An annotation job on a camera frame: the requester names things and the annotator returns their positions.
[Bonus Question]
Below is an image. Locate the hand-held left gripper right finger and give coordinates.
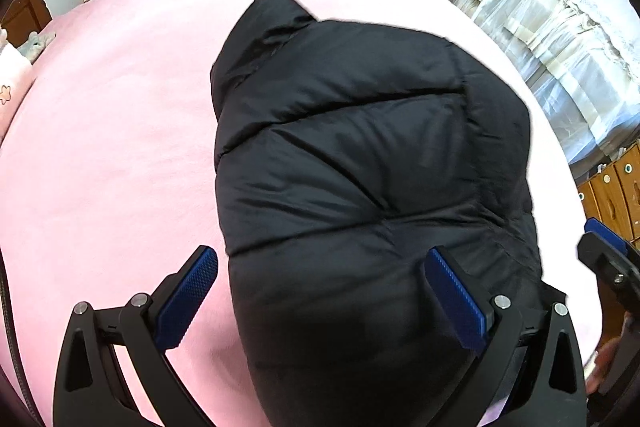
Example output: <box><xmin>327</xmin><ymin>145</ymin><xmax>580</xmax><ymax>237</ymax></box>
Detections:
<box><xmin>424</xmin><ymin>246</ymin><xmax>587</xmax><ymax>427</ymax></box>

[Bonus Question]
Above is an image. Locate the wooden headboard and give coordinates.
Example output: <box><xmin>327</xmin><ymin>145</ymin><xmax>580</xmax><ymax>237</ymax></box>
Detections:
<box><xmin>0</xmin><ymin>0</ymin><xmax>54</xmax><ymax>51</ymax></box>

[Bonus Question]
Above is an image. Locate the person's right hand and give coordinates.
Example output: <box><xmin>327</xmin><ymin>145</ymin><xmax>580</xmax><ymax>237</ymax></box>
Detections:
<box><xmin>585</xmin><ymin>334</ymin><xmax>623</xmax><ymax>395</ymax></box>

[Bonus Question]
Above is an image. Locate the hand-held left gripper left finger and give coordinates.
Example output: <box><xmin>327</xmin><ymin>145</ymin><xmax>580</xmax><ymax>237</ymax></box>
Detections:
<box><xmin>52</xmin><ymin>245</ymin><xmax>219</xmax><ymax>427</ymax></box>

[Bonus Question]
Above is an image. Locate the wooden drawer cabinet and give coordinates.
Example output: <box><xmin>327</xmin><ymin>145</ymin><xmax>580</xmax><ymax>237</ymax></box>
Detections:
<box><xmin>575</xmin><ymin>146</ymin><xmax>640</xmax><ymax>254</ymax></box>

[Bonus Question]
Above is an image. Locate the pink pillow with orange flower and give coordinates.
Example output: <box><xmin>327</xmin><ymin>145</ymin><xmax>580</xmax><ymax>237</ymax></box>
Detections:
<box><xmin>0</xmin><ymin>41</ymin><xmax>39</xmax><ymax>148</ymax></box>

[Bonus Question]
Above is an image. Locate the black puffer jacket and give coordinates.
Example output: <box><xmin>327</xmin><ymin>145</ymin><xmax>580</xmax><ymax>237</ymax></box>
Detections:
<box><xmin>210</xmin><ymin>0</ymin><xmax>547</xmax><ymax>427</ymax></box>

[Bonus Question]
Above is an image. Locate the black strap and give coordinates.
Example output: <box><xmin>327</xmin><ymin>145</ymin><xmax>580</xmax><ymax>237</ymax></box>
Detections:
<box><xmin>0</xmin><ymin>251</ymin><xmax>38</xmax><ymax>427</ymax></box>

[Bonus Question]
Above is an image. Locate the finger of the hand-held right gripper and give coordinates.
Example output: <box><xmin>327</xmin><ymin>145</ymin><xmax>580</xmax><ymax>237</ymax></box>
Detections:
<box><xmin>576</xmin><ymin>217</ymin><xmax>640</xmax><ymax>323</ymax></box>

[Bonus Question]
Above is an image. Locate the pink bed sheet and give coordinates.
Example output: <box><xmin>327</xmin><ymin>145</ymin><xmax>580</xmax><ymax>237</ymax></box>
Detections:
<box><xmin>0</xmin><ymin>0</ymin><xmax>603</xmax><ymax>427</ymax></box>

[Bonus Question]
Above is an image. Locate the small grey plush toy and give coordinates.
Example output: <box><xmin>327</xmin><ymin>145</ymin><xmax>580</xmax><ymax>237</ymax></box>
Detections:
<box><xmin>16</xmin><ymin>31</ymin><xmax>57</xmax><ymax>64</ymax></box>

